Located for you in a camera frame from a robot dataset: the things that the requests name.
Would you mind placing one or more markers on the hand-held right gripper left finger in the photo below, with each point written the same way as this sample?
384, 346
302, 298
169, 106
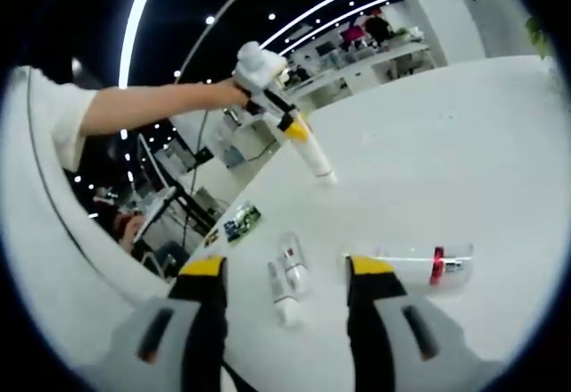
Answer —
205, 320

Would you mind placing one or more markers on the long white counter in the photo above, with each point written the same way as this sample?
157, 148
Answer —
357, 77

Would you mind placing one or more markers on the green and black packet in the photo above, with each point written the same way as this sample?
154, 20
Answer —
243, 224

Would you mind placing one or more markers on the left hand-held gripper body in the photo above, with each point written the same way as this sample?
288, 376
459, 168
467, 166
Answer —
259, 66

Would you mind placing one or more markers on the red ringed skincare bottle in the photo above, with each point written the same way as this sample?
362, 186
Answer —
410, 263

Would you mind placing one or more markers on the grey packet with dark print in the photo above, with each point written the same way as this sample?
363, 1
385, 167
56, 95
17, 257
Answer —
212, 239

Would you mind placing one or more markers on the white slanted board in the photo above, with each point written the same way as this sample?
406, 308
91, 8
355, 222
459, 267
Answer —
156, 211

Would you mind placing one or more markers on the small red label skincare bottle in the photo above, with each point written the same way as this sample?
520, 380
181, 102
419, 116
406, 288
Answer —
292, 253

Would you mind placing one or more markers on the white skincare tube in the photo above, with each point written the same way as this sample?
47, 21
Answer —
316, 157

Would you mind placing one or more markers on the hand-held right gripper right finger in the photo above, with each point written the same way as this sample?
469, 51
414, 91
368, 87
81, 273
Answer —
370, 320

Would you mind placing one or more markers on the black stand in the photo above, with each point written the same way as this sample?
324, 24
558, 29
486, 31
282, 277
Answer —
196, 213

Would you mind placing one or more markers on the small white skincare bottle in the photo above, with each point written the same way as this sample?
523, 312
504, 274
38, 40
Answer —
283, 302

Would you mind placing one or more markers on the person's left hand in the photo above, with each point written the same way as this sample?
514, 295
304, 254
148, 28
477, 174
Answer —
229, 95

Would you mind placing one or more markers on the green potted plant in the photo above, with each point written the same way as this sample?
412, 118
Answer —
540, 37

